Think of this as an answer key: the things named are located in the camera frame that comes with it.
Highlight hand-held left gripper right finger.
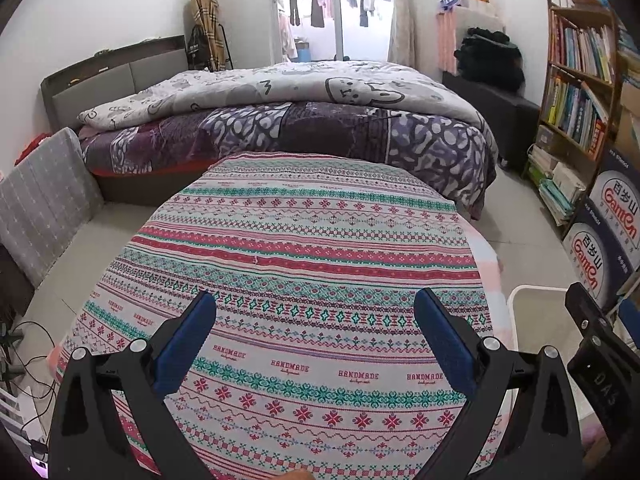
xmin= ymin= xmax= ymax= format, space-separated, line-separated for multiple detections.
xmin=412 ymin=288 xmax=585 ymax=480

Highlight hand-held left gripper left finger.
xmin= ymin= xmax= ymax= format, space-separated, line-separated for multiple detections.
xmin=47 ymin=290 xmax=218 ymax=480

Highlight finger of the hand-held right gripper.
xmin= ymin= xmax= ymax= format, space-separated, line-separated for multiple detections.
xmin=565 ymin=282 xmax=640 ymax=441
xmin=620 ymin=299 xmax=640 ymax=348

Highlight white plastic bin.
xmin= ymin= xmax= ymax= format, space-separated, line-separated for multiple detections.
xmin=506 ymin=285 xmax=606 ymax=441

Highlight pink blanket under tablecloth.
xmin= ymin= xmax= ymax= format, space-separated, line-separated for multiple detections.
xmin=465 ymin=217 xmax=504 ymax=303

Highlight stack of lying books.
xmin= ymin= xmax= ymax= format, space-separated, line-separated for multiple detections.
xmin=527 ymin=145 xmax=587 ymax=226

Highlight patterned striped tablecloth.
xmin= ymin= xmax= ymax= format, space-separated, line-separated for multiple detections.
xmin=55 ymin=152 xmax=502 ymax=480

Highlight white power strip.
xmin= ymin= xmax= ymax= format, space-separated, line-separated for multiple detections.
xmin=0 ymin=390 xmax=51 ymax=467

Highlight brown cardboard box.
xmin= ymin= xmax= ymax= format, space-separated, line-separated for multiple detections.
xmin=614 ymin=80 xmax=640 ymax=161

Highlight grey striped cushion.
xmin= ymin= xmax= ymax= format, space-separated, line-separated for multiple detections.
xmin=0 ymin=127 xmax=106 ymax=287

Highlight row of upright books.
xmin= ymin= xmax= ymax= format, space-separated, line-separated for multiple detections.
xmin=542 ymin=72 xmax=609 ymax=157
xmin=552 ymin=17 xmax=616 ymax=84

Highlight purple spotted blanket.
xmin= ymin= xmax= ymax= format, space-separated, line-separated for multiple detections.
xmin=80 ymin=101 xmax=497 ymax=213

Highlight wooden bookshelf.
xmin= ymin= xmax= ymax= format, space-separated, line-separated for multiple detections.
xmin=522 ymin=0 xmax=626 ymax=226

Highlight black low cabinet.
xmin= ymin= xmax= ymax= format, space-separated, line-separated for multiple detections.
xmin=442 ymin=71 xmax=542 ymax=171

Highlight red cloth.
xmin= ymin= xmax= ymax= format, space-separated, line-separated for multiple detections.
xmin=15 ymin=132 xmax=53 ymax=167

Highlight pile of books and papers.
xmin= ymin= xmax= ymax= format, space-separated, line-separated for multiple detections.
xmin=615 ymin=15 xmax=640 ymax=91

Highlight bed with grey headboard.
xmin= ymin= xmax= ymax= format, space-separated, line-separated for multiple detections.
xmin=41 ymin=35 xmax=501 ymax=221

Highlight white cartoon print quilt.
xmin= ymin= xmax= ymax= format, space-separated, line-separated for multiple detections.
xmin=77 ymin=60 xmax=501 ymax=161

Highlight pile of black clothes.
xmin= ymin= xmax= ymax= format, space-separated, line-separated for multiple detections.
xmin=454 ymin=27 xmax=526 ymax=92

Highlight black bag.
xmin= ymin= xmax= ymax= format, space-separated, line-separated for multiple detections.
xmin=186 ymin=27 xmax=211 ymax=69

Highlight pink hanging cloth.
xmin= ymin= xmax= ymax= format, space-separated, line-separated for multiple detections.
xmin=436 ymin=10 xmax=459 ymax=74

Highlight plaid coat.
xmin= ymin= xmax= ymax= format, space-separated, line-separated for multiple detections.
xmin=190 ymin=0 xmax=234 ymax=73

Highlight white storage box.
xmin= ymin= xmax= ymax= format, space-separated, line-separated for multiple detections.
xmin=457 ymin=5 xmax=504 ymax=36

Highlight beige curtain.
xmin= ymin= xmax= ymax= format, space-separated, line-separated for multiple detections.
xmin=387 ymin=0 xmax=419 ymax=69

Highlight hanging clothes on line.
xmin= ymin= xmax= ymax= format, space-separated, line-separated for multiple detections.
xmin=277 ymin=0 xmax=396 ymax=29

